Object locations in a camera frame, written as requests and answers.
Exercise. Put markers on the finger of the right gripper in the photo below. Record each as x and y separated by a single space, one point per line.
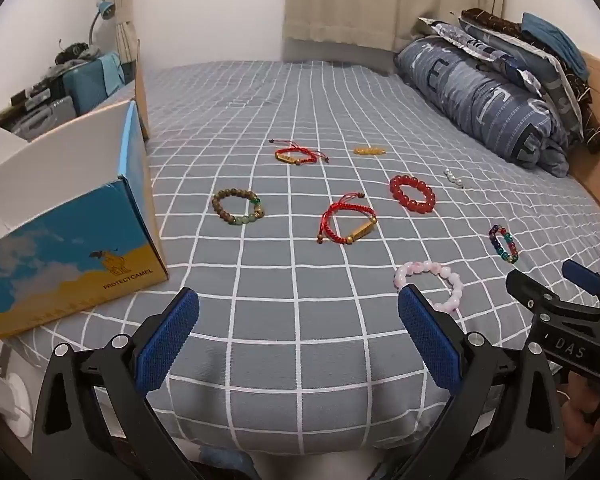
525 290
582 277

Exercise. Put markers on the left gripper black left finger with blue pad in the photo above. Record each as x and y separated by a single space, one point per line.
93 419

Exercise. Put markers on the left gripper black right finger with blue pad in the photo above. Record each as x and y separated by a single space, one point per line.
502 420

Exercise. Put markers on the red cord bracelet gold tube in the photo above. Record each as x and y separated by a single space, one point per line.
347 220

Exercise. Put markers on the red cord bracelet gold plate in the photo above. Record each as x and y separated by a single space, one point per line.
294 154

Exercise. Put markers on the person's right hand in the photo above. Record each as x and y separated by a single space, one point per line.
582 400

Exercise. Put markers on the blue grey lettered pillow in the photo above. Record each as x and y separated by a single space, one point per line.
494 111

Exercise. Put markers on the blue yellow cardboard box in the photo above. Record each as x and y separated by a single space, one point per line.
77 218

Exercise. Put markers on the patterned folded quilt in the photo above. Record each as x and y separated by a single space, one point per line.
500 61

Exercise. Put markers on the grey checked bed sheet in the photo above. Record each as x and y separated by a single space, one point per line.
299 347

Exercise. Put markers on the dark blue folded cloth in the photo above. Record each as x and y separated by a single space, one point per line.
557 40

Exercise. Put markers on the grey suitcase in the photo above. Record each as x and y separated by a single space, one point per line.
41 120

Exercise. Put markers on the teal suitcase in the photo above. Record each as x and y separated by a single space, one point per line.
93 82

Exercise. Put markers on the blue desk lamp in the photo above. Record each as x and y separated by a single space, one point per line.
105 11

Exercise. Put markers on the narrow beige side curtain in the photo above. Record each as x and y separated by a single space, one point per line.
126 36

